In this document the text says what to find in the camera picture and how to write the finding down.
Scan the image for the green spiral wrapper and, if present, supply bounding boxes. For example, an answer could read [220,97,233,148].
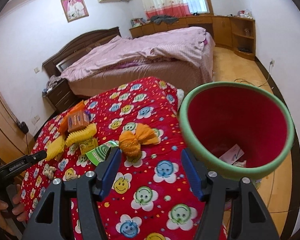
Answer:
[86,140,119,166]

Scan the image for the grey clothes on desk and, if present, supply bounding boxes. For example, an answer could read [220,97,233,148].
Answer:
[150,15,179,25]

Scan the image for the yellow honeycomb foam sheet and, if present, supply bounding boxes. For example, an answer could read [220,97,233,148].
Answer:
[65,123,97,147]

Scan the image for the red smiley flower blanket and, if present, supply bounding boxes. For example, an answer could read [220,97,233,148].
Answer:
[20,77,204,239]

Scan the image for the peanut cluster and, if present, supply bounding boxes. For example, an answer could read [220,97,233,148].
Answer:
[43,164,57,180]

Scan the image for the yellow medicine box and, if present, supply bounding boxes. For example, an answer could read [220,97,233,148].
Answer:
[79,138,98,155]

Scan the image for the long wooden cabinet desk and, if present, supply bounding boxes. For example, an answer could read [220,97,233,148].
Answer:
[129,15,256,61]

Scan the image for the framed wedding photo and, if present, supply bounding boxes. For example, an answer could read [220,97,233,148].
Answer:
[61,0,89,23]

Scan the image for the orange paper wad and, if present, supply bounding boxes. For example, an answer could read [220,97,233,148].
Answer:
[119,124,159,157]

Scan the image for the yellow foam net piece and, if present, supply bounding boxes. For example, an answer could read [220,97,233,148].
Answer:
[45,135,65,161]

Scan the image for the small brown cardboard box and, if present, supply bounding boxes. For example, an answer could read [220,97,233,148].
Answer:
[68,111,90,133]

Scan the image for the cable on floor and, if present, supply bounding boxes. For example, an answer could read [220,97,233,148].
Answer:
[233,62,275,88]

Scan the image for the pink quilted bed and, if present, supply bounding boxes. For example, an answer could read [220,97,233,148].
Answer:
[61,27,215,96]

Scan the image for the white paper in bin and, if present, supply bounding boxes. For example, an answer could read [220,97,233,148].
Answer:
[219,144,244,165]

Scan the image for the red trash bin green rim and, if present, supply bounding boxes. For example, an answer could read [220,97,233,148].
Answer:
[179,82,294,180]

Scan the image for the dark wooden nightstand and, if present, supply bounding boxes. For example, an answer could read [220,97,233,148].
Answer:
[43,79,77,113]

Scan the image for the orange plastic bag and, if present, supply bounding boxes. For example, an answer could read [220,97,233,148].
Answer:
[58,100,85,134]

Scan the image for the black charger on wall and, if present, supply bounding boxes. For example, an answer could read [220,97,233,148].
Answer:
[17,120,29,134]

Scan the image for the dark wooden headboard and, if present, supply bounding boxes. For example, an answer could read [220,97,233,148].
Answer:
[42,27,121,77]

